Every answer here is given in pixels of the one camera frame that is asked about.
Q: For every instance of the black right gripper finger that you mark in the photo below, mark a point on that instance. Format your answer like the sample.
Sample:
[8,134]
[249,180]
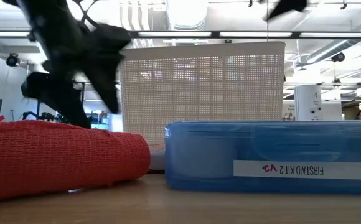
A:
[287,5]

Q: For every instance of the black ceiling camera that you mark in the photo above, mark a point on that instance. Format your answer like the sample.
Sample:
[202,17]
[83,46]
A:
[12,59]
[338,57]

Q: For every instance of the white perforated plastic basket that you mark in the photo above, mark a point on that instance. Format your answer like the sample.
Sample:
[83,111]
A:
[199,93]

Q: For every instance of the silver ceiling duct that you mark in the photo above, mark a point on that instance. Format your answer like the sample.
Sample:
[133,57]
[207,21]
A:
[186,15]

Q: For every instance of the grey flat pack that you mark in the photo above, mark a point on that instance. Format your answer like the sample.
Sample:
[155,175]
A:
[157,158]

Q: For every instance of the white column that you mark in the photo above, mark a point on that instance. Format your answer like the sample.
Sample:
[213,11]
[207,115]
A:
[308,102]

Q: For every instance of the blue first aid kit box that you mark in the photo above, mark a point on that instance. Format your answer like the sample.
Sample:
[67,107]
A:
[205,155]

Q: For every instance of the black background frame bar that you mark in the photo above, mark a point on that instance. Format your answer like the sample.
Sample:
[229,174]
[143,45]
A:
[323,83]

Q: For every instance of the black ceiling hook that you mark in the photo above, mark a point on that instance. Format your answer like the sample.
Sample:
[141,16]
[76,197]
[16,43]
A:
[343,4]
[249,3]

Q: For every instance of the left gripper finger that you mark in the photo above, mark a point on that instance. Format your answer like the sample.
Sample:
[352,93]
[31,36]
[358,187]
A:
[62,99]
[105,81]

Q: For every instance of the black background robot arms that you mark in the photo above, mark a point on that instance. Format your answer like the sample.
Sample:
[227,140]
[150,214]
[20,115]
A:
[45,116]

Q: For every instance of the red mesh bandage roll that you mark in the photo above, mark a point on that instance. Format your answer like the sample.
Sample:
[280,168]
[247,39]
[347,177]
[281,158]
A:
[59,158]

